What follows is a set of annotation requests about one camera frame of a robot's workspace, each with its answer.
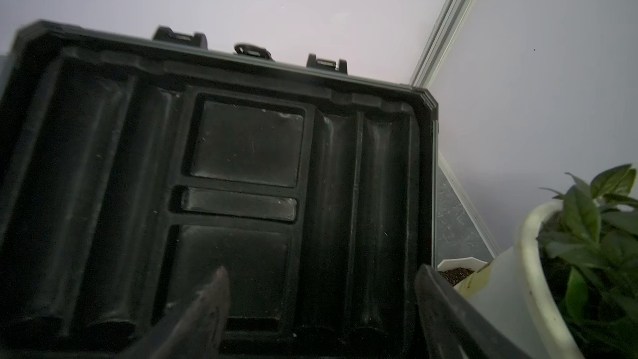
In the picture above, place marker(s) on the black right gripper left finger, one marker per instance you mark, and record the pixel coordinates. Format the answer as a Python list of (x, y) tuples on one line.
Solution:
[(194, 327)]

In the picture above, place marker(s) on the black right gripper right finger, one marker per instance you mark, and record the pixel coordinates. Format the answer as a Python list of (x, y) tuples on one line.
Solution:
[(451, 327)]

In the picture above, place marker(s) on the dark grey poker case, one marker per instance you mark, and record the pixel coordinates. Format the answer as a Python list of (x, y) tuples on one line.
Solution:
[(132, 169)]

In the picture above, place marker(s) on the white plant pot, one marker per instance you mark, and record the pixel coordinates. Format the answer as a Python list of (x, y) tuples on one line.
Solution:
[(512, 294)]

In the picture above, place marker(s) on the green potted plant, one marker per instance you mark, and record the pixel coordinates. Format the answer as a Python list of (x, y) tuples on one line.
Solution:
[(588, 252)]

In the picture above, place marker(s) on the aluminium frame corner post right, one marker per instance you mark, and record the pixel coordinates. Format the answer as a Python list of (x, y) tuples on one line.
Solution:
[(447, 26)]

